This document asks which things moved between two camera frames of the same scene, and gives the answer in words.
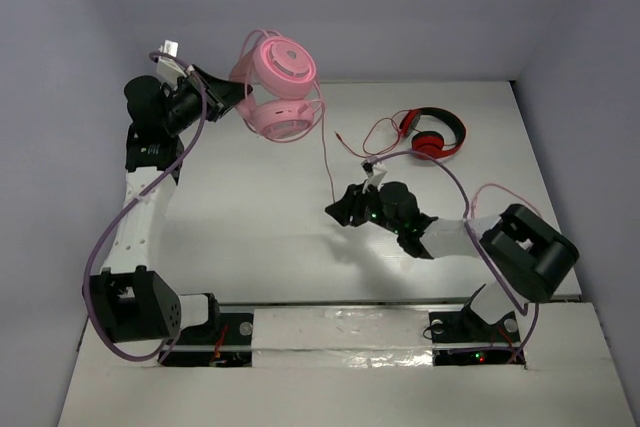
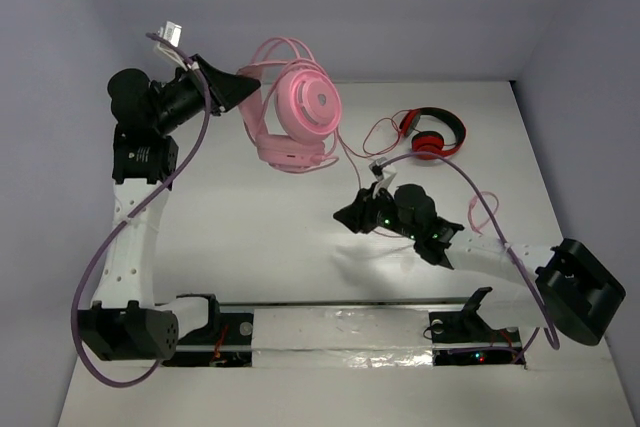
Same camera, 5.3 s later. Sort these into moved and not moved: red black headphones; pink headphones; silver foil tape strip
Moved: pink headphones
Not moved: red black headphones; silver foil tape strip
